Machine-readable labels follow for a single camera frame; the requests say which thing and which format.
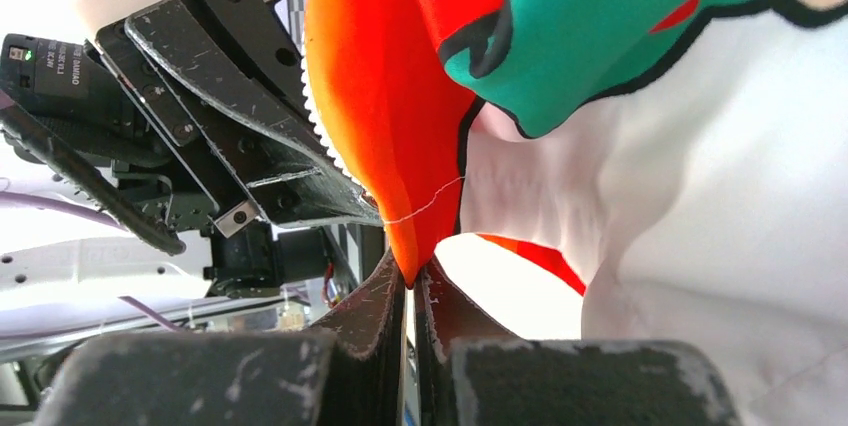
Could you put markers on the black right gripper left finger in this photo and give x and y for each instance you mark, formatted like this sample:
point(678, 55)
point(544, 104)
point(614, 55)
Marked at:
point(344, 369)

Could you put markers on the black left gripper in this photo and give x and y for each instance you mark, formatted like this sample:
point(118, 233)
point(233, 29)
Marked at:
point(239, 62)

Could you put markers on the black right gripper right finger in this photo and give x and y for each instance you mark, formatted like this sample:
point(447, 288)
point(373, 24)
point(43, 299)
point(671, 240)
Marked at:
point(474, 371)

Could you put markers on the rainbow and white kids jacket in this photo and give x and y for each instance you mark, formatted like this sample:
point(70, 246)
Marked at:
point(686, 159)

